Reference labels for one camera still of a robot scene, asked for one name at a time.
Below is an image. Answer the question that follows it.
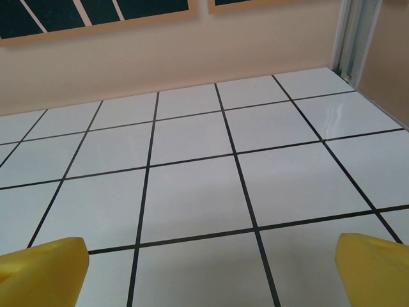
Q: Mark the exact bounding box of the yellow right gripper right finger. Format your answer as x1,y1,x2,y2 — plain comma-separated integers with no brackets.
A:
335,232,409,307

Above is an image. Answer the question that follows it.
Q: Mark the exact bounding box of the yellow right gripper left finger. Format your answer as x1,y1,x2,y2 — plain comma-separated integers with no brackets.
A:
0,236,90,307

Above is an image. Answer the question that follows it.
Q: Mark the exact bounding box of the aluminium corner post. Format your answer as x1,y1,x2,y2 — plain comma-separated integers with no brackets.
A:
331,0,380,86

